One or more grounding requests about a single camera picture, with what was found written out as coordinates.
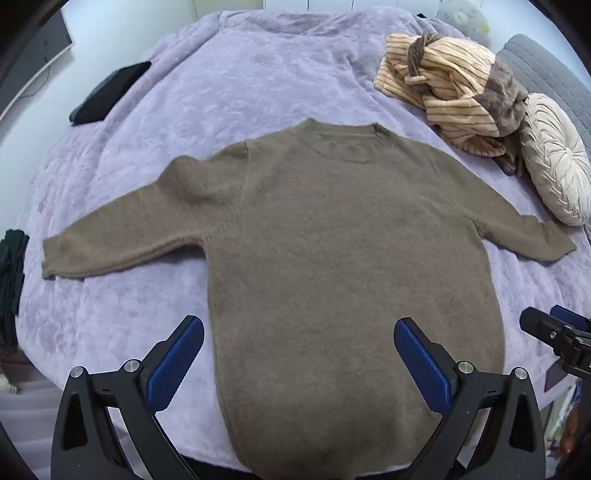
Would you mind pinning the black tablet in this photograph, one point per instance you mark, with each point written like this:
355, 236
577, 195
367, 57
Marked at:
111, 92

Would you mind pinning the grey quilted headboard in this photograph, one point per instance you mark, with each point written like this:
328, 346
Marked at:
545, 64

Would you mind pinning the white floral pillow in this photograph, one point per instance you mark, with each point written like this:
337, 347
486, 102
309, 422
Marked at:
461, 16

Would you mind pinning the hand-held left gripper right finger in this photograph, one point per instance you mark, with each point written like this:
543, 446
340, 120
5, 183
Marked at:
422, 369

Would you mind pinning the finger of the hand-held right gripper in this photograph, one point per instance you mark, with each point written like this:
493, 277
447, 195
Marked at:
570, 316
538, 323

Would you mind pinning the lilac plush blanket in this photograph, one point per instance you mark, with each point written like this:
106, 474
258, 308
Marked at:
231, 83

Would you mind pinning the olive brown knit sweater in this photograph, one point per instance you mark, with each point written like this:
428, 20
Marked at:
323, 230

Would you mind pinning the beige striped garment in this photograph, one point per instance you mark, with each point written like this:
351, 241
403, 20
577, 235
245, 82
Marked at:
461, 60

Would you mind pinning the wall television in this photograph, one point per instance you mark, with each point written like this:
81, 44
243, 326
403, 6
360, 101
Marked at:
41, 46

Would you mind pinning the round cream pleated pillow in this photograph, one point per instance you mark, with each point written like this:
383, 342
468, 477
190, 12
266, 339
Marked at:
554, 157

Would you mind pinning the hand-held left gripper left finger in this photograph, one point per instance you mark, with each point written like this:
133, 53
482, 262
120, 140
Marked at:
178, 364

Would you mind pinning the dark green cloth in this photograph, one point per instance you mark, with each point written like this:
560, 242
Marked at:
11, 272

